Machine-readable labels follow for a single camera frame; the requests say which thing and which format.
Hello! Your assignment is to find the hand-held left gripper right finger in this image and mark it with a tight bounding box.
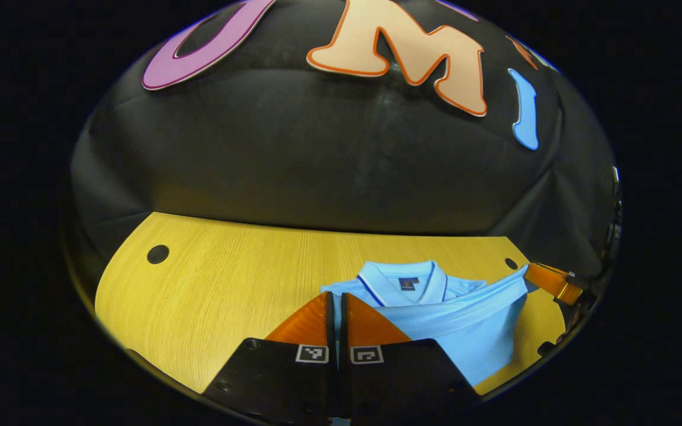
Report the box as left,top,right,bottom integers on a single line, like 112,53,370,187
340,293,484,426

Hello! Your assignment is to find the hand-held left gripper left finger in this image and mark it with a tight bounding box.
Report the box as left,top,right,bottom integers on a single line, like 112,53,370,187
202,290,339,426

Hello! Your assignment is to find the light blue polo T-shirt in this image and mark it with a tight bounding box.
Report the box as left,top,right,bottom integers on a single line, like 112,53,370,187
320,260,540,386

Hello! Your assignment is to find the black backdrop cloth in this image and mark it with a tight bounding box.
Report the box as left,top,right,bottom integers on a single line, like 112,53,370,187
69,0,620,279

